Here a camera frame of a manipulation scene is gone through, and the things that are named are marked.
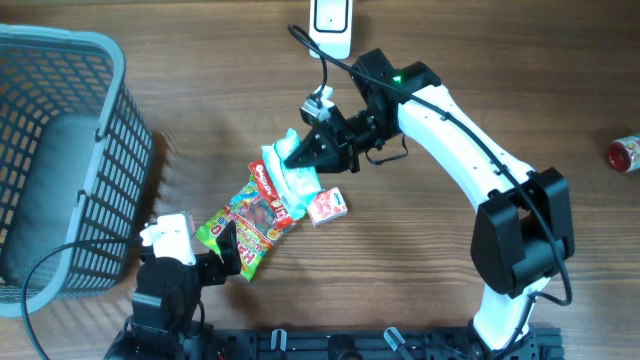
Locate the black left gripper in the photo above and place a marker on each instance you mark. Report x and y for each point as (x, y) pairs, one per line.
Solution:
(215, 271)

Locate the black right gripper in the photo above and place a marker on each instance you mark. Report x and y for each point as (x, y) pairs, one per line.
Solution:
(332, 159)

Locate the Haribo gummy candy bag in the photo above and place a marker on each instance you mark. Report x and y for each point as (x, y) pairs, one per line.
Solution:
(257, 230)

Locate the teal tissue packet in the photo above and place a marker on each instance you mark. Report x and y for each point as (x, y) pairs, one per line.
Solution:
(297, 188)

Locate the small red juice box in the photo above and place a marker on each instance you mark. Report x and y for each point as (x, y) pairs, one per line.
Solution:
(327, 206)

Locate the red Nescafe coffee stick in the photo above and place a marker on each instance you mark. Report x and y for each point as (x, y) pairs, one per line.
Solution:
(283, 219)

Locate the grey plastic shopping basket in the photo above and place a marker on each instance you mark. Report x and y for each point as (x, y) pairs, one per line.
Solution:
(75, 156)

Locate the green lidded jar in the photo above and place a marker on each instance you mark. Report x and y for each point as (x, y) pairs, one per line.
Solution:
(623, 153)

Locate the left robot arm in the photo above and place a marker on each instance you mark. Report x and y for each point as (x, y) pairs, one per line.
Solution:
(168, 293)

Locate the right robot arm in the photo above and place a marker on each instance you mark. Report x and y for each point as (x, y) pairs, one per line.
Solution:
(523, 231)

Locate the white barcode scanner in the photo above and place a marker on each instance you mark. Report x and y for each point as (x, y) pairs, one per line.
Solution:
(330, 26)

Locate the black mounting rail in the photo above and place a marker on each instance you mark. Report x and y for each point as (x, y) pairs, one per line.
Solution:
(446, 343)

